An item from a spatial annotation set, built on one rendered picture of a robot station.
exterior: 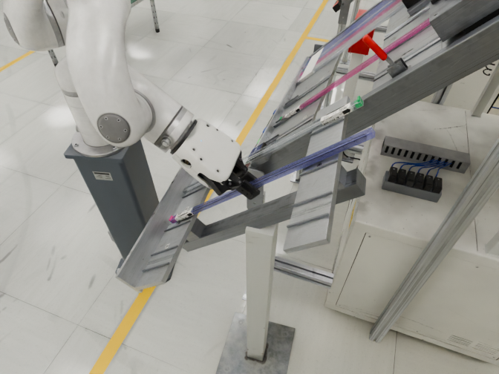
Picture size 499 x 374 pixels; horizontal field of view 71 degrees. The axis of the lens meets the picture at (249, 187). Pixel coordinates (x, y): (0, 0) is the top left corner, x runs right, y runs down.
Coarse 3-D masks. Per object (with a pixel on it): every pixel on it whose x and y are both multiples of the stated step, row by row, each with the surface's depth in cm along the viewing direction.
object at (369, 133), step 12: (360, 132) 52; (372, 132) 50; (336, 144) 54; (348, 144) 52; (312, 156) 57; (324, 156) 55; (288, 168) 59; (300, 168) 59; (252, 180) 66; (264, 180) 63; (228, 192) 70; (204, 204) 74; (216, 204) 72
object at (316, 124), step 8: (352, 104) 60; (360, 104) 59; (304, 128) 66; (312, 128) 65; (288, 136) 69; (296, 136) 68; (272, 144) 72; (280, 144) 70; (256, 152) 74; (264, 152) 73; (248, 160) 76; (192, 184) 89; (200, 184) 86; (184, 192) 90
